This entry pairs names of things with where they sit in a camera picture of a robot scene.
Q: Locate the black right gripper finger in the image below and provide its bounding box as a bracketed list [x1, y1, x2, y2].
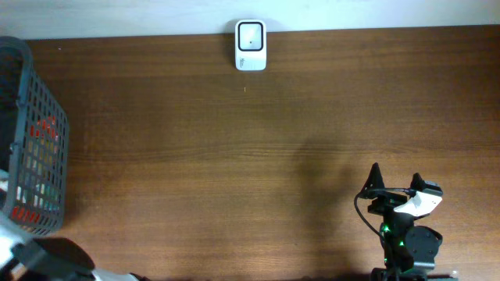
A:
[410, 173, 426, 191]
[360, 162, 385, 199]

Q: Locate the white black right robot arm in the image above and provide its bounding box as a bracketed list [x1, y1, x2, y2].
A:
[354, 163, 455, 281]

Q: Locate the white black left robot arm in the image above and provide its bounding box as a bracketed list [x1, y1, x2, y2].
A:
[1, 215, 147, 281]

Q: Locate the white barcode scanner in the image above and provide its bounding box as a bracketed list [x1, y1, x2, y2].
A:
[234, 20, 267, 71]

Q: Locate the grey plastic mesh basket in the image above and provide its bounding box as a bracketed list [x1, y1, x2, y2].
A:
[1, 37, 70, 236]

